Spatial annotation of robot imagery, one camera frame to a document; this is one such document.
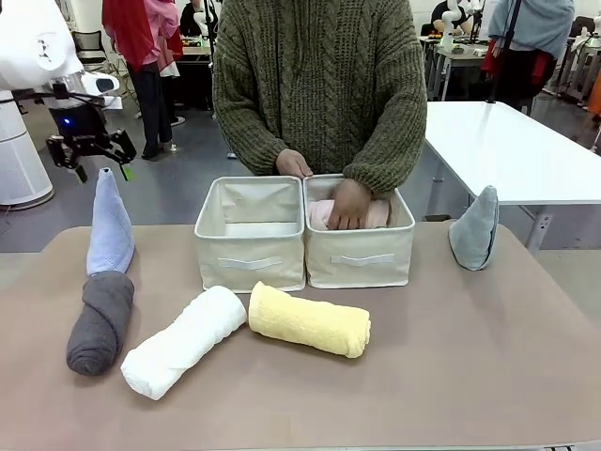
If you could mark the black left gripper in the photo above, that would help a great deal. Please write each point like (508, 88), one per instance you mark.
(80, 124)

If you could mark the lavender cone-folded towel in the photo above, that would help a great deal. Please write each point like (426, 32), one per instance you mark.
(110, 225)

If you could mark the dark grey towel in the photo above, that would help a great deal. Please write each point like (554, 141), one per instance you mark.
(96, 329)

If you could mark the cream fabric storage box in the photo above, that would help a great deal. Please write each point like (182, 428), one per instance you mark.
(361, 268)
(249, 268)

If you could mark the white towel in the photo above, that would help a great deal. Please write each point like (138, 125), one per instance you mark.
(183, 343)

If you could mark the yellow towel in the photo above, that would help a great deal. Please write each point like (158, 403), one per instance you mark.
(305, 319)

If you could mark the pink towel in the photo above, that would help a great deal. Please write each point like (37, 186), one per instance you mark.
(381, 213)

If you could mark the grey-blue cone-folded towel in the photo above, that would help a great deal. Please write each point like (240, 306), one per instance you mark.
(476, 235)

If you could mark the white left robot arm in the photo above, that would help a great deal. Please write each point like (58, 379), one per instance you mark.
(28, 47)

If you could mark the person's left forearm green sleeve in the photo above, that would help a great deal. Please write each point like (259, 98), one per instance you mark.
(389, 155)

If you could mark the person's right forearm green sleeve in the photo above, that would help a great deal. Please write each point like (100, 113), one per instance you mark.
(253, 136)

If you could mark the person's right hand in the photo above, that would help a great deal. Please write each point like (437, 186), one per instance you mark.
(291, 164)

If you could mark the person's left hand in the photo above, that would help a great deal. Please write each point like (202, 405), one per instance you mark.
(349, 206)

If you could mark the white perforated air purifier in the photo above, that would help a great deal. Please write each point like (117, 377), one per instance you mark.
(21, 160)

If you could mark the black mesh office chair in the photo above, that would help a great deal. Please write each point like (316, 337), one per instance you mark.
(94, 47)

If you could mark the person in red scarf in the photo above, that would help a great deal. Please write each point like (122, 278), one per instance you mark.
(141, 37)

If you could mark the person's torso green knit sweater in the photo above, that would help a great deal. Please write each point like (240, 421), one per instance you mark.
(319, 70)

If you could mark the seated person in black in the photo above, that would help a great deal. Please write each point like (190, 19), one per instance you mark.
(443, 14)

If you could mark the grey background desk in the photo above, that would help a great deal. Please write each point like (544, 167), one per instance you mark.
(457, 51)

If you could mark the white background table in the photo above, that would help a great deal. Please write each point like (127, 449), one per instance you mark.
(493, 150)

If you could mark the person in blue shawl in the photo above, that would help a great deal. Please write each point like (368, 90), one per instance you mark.
(530, 23)

